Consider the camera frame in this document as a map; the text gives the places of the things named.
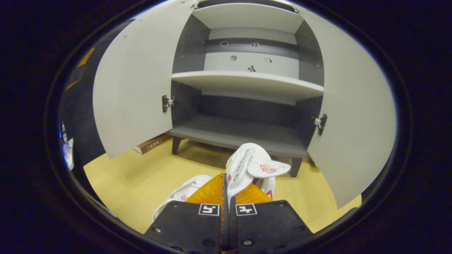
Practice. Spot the grey shoe cabinet door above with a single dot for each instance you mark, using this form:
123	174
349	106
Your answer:
356	116
137	81

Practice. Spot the grey cabinet shelf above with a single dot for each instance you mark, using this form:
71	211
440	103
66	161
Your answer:
247	16
247	83

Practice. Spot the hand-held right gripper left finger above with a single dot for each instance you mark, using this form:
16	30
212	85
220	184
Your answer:
190	225

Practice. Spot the white shoe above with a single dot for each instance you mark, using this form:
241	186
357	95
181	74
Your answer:
247	162
187	190

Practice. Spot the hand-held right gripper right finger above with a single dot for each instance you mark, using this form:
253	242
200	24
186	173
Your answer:
268	225

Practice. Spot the grey shoe cabinet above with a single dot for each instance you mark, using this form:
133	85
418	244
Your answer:
247	123

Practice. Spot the white and blue object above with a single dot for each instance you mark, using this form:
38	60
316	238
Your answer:
67	153

